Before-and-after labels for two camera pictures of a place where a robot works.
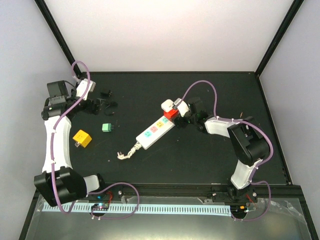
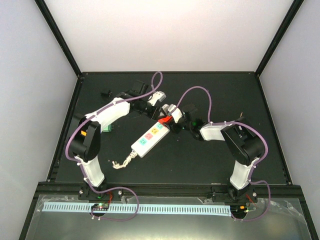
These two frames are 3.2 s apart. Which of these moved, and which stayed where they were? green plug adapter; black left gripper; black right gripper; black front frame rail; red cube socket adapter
Moved: black right gripper; red cube socket adapter; black left gripper
Stayed: black front frame rail; green plug adapter
